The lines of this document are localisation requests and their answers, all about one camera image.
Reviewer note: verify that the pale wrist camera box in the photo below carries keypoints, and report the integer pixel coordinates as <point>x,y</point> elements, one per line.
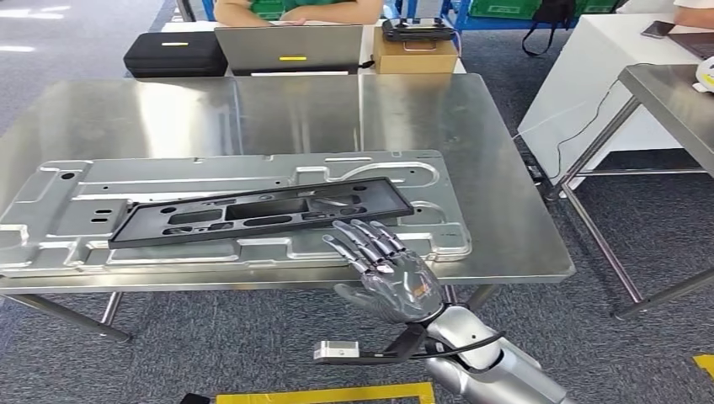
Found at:
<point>334,350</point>

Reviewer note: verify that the white helmet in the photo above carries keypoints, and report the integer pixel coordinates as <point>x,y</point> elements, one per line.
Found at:
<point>705,75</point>

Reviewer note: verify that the black backpack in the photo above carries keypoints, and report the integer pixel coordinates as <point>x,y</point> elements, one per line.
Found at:
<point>552,14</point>

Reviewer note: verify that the grey laptop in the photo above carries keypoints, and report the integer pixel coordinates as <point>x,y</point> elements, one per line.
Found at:
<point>279,44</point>

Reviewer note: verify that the dark laptop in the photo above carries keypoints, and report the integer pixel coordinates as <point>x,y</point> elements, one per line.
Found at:
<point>694,44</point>

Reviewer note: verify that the long black plastic panel part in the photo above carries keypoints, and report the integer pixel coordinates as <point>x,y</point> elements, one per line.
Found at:
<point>145,231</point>

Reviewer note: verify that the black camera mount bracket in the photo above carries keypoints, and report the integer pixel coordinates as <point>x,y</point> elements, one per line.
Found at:
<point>401,346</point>

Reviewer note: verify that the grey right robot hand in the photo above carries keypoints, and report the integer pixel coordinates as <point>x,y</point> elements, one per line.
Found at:
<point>404,290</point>

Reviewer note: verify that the black zip carrying case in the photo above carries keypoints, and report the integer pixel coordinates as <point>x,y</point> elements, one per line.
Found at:
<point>173,56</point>

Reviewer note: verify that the white desk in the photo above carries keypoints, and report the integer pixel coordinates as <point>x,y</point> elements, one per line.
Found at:
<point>580,83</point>

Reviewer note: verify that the brown cardboard box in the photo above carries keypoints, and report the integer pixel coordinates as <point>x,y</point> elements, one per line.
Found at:
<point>415,58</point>

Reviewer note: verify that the stainless steel workbench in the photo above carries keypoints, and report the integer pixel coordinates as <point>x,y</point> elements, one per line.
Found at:
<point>669,106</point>
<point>279,111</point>

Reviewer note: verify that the black handheld controller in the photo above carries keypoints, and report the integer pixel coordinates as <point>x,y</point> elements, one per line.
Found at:
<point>418,28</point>

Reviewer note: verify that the blue metal shelf rack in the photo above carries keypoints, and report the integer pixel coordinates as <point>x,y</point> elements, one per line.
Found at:
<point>491,24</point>

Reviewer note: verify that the dark smartphone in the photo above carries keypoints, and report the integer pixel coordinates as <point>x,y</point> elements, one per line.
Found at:
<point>658,29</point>

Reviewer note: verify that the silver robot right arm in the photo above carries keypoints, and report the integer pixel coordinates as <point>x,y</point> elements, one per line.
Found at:
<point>502,373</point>

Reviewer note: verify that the large silver stamped metal panel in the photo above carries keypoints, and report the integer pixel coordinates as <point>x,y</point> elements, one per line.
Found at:
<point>56,212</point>

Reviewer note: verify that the white table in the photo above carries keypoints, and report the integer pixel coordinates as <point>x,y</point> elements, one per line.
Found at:
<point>184,26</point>

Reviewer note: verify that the yellow floor tape square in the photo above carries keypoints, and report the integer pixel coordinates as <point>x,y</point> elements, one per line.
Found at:
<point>334,393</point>
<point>705,365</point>

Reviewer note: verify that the person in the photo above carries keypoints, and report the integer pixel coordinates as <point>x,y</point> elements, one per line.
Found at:
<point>694,14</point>
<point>334,11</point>

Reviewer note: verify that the black power adapter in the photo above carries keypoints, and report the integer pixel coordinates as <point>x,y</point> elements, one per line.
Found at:
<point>534,173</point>

